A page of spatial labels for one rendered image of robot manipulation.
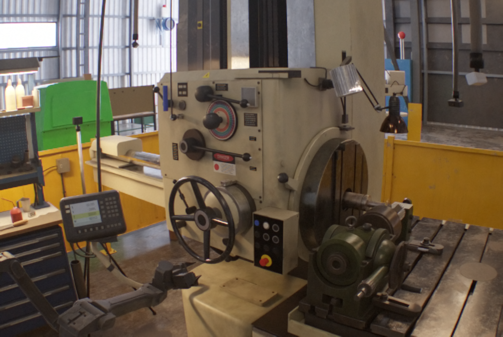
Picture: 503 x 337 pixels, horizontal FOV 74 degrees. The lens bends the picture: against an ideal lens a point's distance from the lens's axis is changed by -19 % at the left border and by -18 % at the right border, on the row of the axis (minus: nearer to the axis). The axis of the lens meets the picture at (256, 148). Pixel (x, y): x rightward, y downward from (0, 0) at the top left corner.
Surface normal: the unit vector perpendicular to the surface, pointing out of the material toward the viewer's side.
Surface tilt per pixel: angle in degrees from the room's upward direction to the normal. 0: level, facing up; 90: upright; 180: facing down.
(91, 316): 17
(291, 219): 90
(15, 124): 90
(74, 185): 90
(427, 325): 0
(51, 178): 90
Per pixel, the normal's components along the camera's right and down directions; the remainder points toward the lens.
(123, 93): 0.77, 0.11
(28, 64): 0.62, -0.43
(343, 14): -0.62, 0.15
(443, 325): -0.02, -0.98
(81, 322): 0.26, -0.93
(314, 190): -0.59, -0.20
